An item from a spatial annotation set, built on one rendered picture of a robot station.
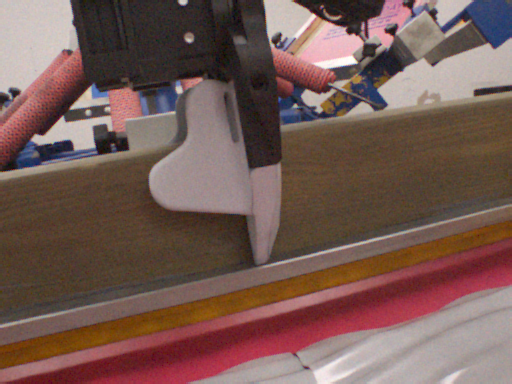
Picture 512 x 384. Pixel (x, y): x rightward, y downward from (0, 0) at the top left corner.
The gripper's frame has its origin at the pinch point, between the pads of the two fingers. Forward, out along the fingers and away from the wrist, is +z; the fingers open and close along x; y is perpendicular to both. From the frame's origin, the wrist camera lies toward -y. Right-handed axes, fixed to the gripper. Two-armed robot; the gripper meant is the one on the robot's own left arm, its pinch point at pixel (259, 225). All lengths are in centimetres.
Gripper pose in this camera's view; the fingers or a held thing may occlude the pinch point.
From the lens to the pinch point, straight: 24.4
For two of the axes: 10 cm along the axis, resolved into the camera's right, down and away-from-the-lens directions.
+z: 1.5, 9.7, 2.1
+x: 2.7, 1.7, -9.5
